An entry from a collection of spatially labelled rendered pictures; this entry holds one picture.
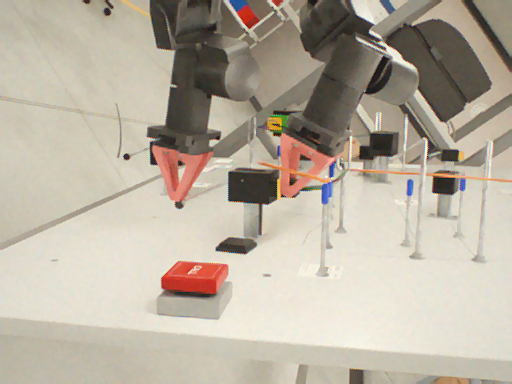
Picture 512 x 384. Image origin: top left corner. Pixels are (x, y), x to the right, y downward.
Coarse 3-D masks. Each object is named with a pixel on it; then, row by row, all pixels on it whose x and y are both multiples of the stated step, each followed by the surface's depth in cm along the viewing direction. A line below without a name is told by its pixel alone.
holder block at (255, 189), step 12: (240, 168) 76; (252, 168) 76; (228, 180) 74; (240, 180) 73; (252, 180) 73; (264, 180) 72; (228, 192) 74; (240, 192) 74; (252, 192) 73; (264, 192) 72; (264, 204) 73
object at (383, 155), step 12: (372, 132) 121; (384, 132) 121; (396, 132) 121; (372, 144) 119; (384, 144) 121; (396, 144) 121; (384, 156) 119; (384, 168) 123; (372, 180) 124; (384, 180) 123
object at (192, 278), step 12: (180, 264) 53; (192, 264) 53; (204, 264) 53; (216, 264) 53; (168, 276) 49; (180, 276) 49; (192, 276) 50; (204, 276) 50; (216, 276) 50; (168, 288) 49; (180, 288) 49; (192, 288) 49; (204, 288) 49; (216, 288) 49
